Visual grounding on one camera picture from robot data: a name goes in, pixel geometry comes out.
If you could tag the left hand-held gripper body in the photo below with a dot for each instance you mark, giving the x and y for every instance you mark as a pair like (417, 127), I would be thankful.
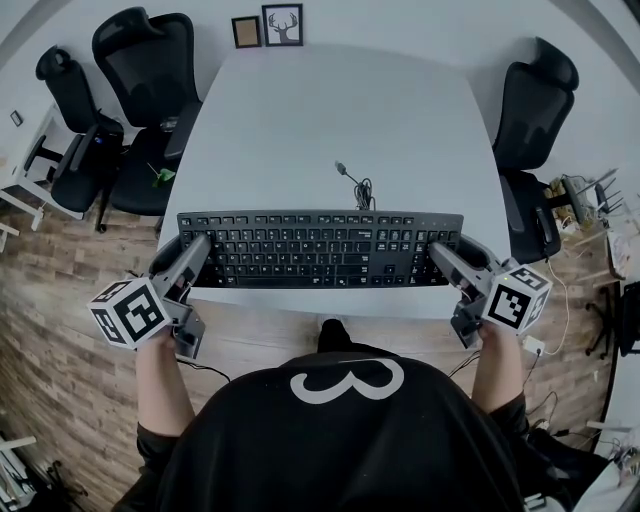
(135, 312)

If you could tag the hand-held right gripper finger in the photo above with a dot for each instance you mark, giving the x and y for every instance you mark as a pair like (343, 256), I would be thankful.
(480, 252)
(457, 272)

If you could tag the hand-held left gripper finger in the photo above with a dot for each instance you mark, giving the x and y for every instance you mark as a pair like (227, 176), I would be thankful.
(165, 255)
(195, 260)

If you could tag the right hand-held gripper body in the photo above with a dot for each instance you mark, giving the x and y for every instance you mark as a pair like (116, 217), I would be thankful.
(515, 302)

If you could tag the black keyboard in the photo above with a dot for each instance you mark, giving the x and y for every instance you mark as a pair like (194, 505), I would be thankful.
(320, 250)

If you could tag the person's right forearm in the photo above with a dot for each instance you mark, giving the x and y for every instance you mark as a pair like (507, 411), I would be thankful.
(497, 370)

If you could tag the person's left forearm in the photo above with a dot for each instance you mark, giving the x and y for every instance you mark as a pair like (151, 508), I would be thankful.
(160, 390)

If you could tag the white power adapter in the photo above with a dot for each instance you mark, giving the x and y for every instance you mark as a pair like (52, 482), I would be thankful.
(534, 345)

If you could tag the green leaf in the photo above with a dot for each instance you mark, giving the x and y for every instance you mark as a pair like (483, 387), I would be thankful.
(165, 176)

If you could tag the wooden crate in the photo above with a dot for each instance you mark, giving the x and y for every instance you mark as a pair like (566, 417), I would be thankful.
(557, 192)

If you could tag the wooden easel with board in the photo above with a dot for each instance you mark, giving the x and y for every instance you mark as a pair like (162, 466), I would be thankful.
(617, 250)

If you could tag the black swivel chair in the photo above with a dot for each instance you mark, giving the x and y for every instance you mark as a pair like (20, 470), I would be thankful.
(630, 320)

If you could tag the small blue object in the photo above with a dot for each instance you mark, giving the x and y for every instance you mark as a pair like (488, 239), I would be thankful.
(99, 140)

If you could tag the white router with antennas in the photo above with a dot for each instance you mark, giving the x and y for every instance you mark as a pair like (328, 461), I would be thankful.
(607, 197)

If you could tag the person's black trouser leg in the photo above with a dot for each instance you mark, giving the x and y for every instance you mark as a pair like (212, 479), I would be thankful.
(334, 337)

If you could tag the black mesh office chair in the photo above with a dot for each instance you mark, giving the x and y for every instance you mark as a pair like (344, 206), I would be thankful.
(145, 70)
(535, 115)

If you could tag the small white side table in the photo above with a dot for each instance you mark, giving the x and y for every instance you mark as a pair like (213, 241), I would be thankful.
(37, 130)

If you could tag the black folded stand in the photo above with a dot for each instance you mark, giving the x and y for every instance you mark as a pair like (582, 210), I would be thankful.
(55, 480)

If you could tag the small black office chair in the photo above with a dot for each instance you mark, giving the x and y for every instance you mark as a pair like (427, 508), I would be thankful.
(70, 90)

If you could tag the person's black shirt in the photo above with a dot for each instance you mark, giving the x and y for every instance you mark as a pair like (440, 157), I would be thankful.
(330, 450)

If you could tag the black wall outlet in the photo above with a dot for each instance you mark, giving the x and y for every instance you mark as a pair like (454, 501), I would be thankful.
(16, 117)

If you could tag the brown picture frame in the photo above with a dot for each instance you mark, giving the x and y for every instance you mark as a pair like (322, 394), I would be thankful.
(246, 32)

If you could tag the deer picture frame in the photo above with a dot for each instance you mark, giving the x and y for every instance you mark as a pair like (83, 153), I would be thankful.
(282, 25)

